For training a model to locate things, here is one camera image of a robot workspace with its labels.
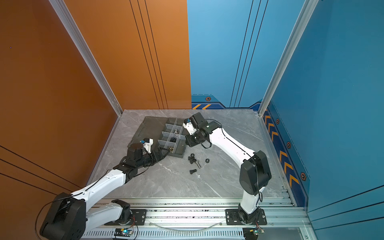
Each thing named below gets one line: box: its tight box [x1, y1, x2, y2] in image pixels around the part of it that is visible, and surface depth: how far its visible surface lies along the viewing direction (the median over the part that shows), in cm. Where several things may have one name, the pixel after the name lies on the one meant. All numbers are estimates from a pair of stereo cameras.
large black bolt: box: [188, 153, 197, 164], surface depth 96 cm
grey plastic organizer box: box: [127, 116, 187, 159], surface depth 108 cm
